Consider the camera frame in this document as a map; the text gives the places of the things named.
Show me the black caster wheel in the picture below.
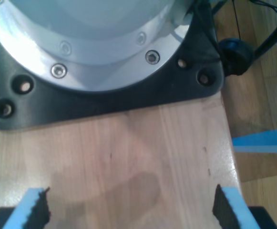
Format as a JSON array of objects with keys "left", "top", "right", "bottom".
[{"left": 218, "top": 37, "right": 253, "bottom": 77}]

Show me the black chair leg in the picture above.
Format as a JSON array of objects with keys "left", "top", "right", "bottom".
[{"left": 254, "top": 9, "right": 277, "bottom": 61}]

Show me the blue floor tape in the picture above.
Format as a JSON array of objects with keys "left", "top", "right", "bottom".
[{"left": 232, "top": 128, "right": 277, "bottom": 154}]

